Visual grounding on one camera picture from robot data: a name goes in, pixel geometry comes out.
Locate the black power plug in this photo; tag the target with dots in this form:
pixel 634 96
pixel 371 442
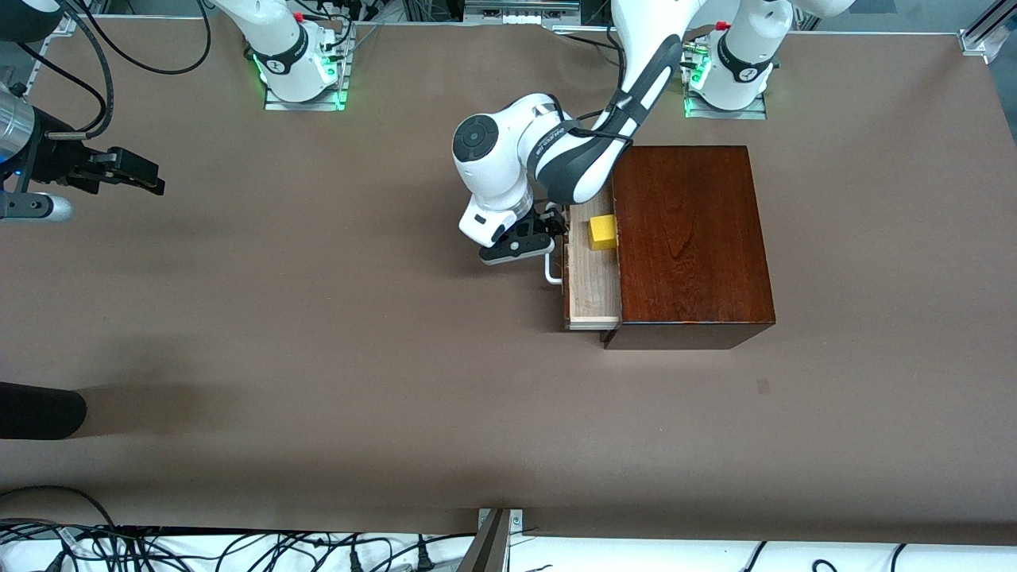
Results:
pixel 356 561
pixel 426 558

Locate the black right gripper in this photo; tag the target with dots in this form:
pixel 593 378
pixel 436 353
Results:
pixel 57 161

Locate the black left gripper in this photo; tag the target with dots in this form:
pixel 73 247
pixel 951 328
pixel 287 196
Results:
pixel 554 220

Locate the silver metal connector rail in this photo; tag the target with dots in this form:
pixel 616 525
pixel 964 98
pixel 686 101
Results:
pixel 516 9

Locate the metal table edge bracket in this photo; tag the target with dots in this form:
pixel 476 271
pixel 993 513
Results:
pixel 493 540

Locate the dark brown wooden cabinet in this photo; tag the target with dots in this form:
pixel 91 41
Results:
pixel 691 238

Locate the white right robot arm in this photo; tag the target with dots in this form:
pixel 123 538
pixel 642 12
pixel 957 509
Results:
pixel 278 40

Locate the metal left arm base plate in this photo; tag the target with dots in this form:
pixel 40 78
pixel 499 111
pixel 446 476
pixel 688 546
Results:
pixel 727 114

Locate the light wood drawer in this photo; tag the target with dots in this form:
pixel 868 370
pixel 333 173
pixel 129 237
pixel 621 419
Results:
pixel 592 286

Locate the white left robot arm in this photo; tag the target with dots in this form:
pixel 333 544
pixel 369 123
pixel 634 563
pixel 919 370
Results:
pixel 493 171

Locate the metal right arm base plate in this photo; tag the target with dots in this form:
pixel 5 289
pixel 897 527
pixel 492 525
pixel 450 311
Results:
pixel 306 105

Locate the black cylindrical object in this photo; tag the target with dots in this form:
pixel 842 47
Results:
pixel 40 411

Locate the yellow block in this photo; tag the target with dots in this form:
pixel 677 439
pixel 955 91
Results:
pixel 602 232

